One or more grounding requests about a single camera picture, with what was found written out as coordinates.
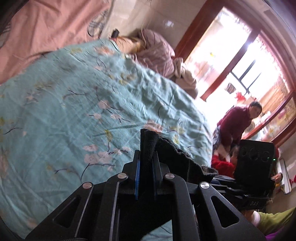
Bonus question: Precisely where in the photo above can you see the black pants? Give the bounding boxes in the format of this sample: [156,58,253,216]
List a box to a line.
[136,128,218,200]

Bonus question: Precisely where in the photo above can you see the person's green sleeve forearm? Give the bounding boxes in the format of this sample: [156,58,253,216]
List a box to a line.
[257,207,295,236]

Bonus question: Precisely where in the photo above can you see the person's right hand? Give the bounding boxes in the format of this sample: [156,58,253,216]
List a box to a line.
[241,210,260,227]

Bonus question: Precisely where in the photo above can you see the child in red clothes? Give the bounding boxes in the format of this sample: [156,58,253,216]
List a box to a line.
[211,145,239,178]

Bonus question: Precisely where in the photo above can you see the person in maroon sweater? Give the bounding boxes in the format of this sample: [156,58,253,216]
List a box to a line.
[213,101,262,154]

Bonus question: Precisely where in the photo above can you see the light blue floral bedsheet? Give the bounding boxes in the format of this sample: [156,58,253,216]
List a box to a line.
[1,40,212,237]

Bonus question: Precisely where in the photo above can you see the red framed window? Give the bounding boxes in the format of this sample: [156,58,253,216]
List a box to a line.
[175,1,295,146]

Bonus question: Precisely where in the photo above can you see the pink beige clothes pile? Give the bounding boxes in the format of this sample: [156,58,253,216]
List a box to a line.
[112,29,198,99]

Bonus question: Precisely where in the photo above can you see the black clip on bed edge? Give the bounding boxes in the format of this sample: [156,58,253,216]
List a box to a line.
[111,29,119,39]

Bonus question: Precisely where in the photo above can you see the pink quilt with plaid hearts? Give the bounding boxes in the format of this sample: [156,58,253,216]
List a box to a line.
[1,1,111,83]

